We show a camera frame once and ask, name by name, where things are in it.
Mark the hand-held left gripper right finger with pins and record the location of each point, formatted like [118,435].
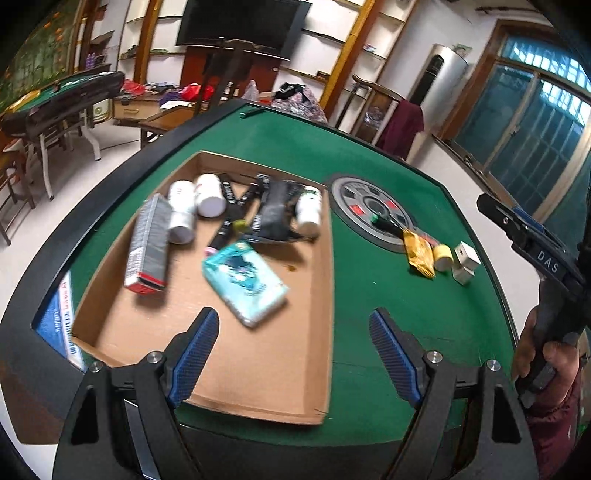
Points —
[395,357]

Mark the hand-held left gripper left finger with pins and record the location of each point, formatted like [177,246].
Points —
[198,355]

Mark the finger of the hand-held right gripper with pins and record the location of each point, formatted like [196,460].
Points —
[501,212]

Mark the white charger adapter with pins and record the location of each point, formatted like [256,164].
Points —
[467,255]

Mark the shallow cardboard box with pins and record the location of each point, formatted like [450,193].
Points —
[258,369]

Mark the yellow capped round container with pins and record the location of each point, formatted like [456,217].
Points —
[442,257]

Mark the white box barcode label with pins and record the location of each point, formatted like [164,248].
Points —
[461,275]

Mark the light blue tissue pack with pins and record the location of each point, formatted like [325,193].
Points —
[244,281]

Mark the yellow snack packet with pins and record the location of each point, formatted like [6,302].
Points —
[418,256]

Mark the black marker green cap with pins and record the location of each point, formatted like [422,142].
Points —
[392,225]

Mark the silver box red end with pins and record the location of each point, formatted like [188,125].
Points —
[147,240]

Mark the small white bottle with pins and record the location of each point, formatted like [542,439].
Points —
[182,217]

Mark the white bottle green label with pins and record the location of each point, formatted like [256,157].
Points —
[308,207]

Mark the person's right forearm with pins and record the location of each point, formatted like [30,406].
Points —
[554,429]

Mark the person's right hand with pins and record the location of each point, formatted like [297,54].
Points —
[561,364]

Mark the wooden framed window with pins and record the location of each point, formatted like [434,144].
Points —
[521,129]

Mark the maroon garment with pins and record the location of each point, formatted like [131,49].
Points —
[401,129]

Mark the blue white card packet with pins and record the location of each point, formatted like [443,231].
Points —
[64,318]

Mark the round grey table centre disc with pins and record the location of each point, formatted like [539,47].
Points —
[355,194]

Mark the silver standing air conditioner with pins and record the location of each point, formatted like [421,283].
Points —
[443,74]

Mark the light wooden armchair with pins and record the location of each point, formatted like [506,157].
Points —
[374,86]

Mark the green felt mahjong table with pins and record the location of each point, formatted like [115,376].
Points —
[101,203]

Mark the floral cloth bag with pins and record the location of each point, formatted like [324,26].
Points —
[302,104]

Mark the brown coffee table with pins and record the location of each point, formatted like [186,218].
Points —
[161,123]

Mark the black pen on table edge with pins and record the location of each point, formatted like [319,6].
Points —
[256,110]

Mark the slatted wooden chair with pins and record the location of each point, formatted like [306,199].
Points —
[9,184]

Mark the low wooden cabinet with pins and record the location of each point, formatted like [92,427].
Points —
[131,108]

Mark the white bucket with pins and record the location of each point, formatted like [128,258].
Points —
[100,111]

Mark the red plastic bag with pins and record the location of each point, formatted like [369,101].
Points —
[131,86]
[191,92]

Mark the white plastic bag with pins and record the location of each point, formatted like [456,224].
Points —
[250,90]

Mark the folding mahjong table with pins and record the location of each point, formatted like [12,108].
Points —
[60,99]

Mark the dark wooden chair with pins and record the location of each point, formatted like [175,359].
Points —
[231,60]

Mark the black flat screen television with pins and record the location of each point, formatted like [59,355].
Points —
[240,23]

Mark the wooden television wall unit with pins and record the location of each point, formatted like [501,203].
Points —
[351,41]

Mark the flower wall picture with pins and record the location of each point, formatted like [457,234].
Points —
[41,50]

